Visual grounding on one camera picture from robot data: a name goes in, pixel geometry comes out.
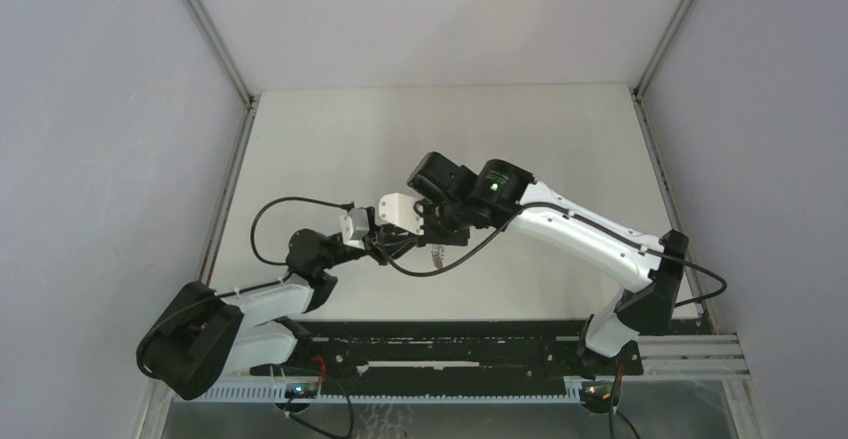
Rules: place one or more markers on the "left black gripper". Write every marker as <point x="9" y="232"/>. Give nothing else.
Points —
<point x="385" y="248"/>

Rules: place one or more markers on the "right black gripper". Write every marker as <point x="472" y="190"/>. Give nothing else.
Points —
<point x="425" y="209"/>

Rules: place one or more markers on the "large keyring with yellow grip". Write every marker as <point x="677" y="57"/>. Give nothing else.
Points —
<point x="438" y="256"/>

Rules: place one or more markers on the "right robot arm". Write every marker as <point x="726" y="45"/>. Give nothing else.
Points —
<point x="508" y="199"/>

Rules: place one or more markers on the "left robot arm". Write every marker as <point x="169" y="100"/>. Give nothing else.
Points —
<point x="203" y="335"/>

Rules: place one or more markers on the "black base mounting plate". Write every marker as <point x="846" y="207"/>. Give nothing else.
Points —
<point x="449" y="383"/>

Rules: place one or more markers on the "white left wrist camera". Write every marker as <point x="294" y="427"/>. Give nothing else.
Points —
<point x="356" y="226"/>

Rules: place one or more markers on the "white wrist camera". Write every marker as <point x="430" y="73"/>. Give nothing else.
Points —
<point x="356" y="226"/>
<point x="400" y="210"/>

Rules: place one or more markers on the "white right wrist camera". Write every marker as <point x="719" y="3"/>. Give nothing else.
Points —
<point x="400" y="210"/>

